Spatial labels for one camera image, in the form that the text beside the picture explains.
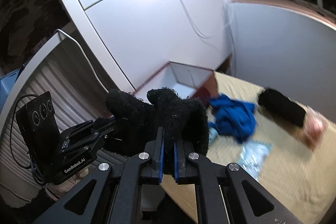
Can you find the pink soft item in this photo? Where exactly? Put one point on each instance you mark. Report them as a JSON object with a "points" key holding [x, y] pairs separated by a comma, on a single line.
{"points": [[313, 127]]}

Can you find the red-rimmed white box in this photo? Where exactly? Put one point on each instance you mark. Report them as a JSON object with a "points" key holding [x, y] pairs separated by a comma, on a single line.
{"points": [[183, 79]]}

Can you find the white cabinet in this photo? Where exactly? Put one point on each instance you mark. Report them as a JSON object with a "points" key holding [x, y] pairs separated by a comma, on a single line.
{"points": [[136, 16]]}

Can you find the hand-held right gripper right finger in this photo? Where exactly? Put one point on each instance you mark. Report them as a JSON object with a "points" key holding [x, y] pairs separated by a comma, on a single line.
{"points": [[176, 163]]}

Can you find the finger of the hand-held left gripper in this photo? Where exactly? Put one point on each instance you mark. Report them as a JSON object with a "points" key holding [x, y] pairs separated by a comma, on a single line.
{"points": [[105, 122]]}

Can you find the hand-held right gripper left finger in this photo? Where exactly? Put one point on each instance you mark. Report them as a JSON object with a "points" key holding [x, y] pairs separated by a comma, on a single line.
{"points": [[160, 161]]}

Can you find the beige striped blanket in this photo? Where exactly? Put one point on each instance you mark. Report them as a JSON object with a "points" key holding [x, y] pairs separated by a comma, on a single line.
{"points": [[288, 174]]}

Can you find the blue storage box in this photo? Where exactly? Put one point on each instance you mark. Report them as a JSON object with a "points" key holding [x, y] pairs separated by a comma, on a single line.
{"points": [[6, 87]]}

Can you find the blue cloth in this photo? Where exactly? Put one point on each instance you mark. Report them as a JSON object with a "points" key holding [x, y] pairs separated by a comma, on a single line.
{"points": [[233, 119]]}

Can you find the black sock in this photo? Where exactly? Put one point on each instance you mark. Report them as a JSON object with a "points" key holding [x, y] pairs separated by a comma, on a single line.
{"points": [[283, 107]]}

